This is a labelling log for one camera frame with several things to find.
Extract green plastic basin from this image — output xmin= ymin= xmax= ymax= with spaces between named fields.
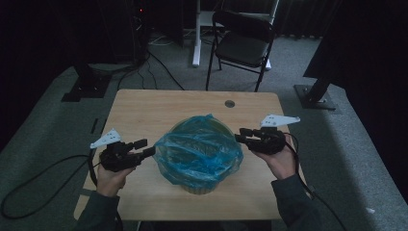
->
xmin=166 ymin=116 xmax=237 ymax=195

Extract person's left hand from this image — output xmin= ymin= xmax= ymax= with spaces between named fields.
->
xmin=95 ymin=162 xmax=136 ymax=197

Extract dark curtain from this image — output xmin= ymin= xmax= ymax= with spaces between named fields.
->
xmin=302 ymin=0 xmax=408 ymax=206

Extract black folding chair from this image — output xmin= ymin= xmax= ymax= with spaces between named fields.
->
xmin=205 ymin=10 xmax=277 ymax=93

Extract left hand-held gripper cable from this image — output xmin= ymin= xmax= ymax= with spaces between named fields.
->
xmin=0 ymin=148 xmax=124 ymax=231

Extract dark equipment rack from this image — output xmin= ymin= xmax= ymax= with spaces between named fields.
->
xmin=128 ymin=0 xmax=152 ymax=65

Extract right hand-held gripper cable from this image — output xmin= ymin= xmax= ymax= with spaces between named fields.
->
xmin=283 ymin=132 xmax=349 ymax=231

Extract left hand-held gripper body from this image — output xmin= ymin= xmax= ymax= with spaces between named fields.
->
xmin=89 ymin=128 xmax=143 ymax=172

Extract blue plastic bag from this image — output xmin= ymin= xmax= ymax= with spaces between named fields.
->
xmin=153 ymin=114 xmax=244 ymax=191

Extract hand-held gripper cable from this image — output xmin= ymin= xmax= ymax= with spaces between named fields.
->
xmin=0 ymin=148 xmax=124 ymax=231
xmin=283 ymin=132 xmax=349 ymax=231

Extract black stand base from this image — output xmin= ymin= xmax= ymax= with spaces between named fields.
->
xmin=61 ymin=62 xmax=114 ymax=103
xmin=293 ymin=76 xmax=338 ymax=112

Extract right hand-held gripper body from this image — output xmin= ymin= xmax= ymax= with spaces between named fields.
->
xmin=248 ymin=114 xmax=301 ymax=156

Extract person's right hand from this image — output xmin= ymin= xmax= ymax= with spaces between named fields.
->
xmin=253 ymin=134 xmax=297 ymax=181

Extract cables on floor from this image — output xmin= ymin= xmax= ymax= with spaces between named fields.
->
xmin=116 ymin=32 xmax=193 ymax=91

